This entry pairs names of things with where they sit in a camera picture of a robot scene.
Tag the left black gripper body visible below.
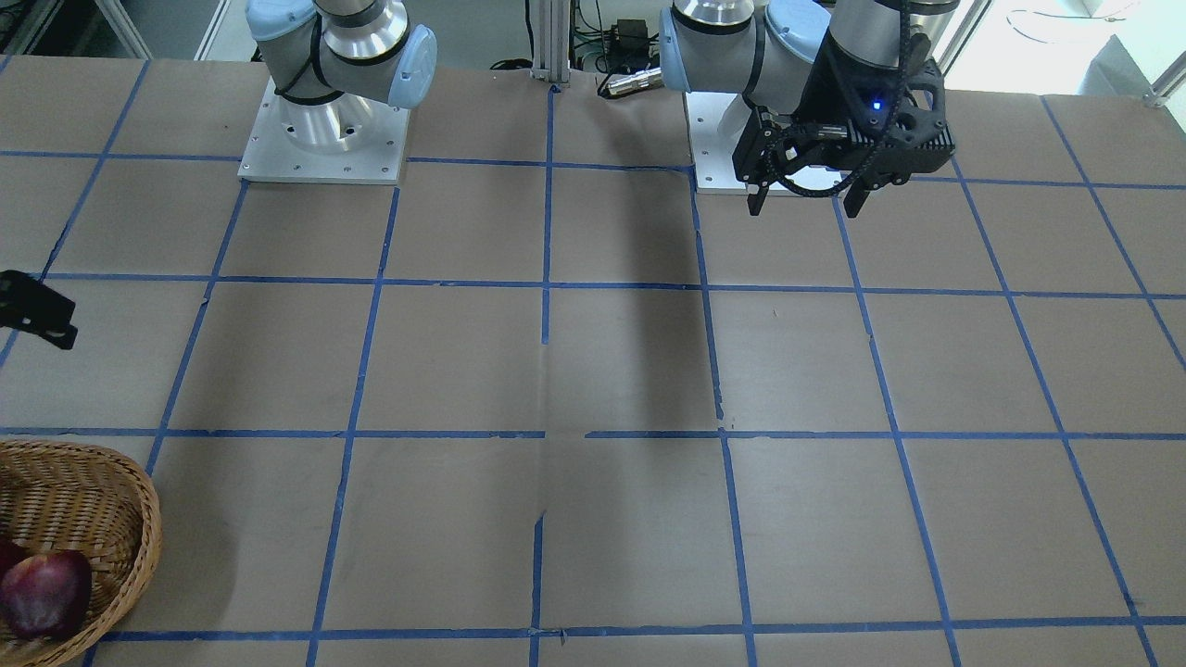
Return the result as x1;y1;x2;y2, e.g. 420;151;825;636
732;37;954;189

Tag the red yellow apple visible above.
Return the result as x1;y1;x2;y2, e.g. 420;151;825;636
0;539;31;579

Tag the dark red apple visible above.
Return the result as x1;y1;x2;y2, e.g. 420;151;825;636
1;550;93;641

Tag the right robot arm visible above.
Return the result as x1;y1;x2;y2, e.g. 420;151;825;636
240;1;439;185

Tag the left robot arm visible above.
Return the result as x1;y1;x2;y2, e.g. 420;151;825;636
659;1;956;217

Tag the wicker basket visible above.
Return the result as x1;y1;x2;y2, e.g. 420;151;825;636
0;440;162;667

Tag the black power adapter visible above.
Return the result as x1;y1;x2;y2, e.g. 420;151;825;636
605;19;650;59

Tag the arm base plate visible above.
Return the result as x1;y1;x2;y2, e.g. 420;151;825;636
684;85;846;198
238;80;410;186

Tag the aluminium frame post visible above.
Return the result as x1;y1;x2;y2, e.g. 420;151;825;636
525;0;574;87

